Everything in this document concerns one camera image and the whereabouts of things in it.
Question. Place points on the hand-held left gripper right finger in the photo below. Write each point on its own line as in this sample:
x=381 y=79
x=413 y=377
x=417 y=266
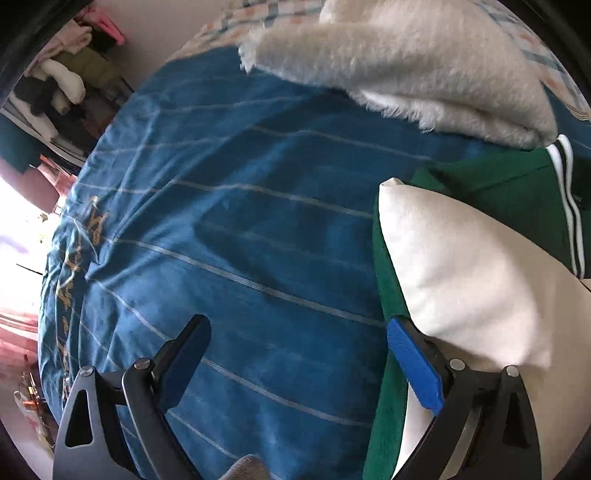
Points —
x=418 y=364

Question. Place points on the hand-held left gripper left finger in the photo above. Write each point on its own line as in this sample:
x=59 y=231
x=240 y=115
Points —
x=178 y=369

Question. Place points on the white smooth garment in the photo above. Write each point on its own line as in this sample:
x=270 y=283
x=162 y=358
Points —
x=466 y=277

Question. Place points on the green garment with white stripes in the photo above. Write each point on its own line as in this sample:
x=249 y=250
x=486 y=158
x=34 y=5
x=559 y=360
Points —
x=508 y=194

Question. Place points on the pile of hanging clothes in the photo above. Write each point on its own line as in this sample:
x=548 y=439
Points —
x=64 y=74

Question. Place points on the grey cloth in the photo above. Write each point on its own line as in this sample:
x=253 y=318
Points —
x=247 y=468

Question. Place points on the blue striped bed cover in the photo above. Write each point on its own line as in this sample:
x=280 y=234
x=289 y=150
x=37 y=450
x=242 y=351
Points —
x=240 y=221

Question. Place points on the white fluffy garment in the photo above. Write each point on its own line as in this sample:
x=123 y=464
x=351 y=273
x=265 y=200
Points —
x=415 y=60

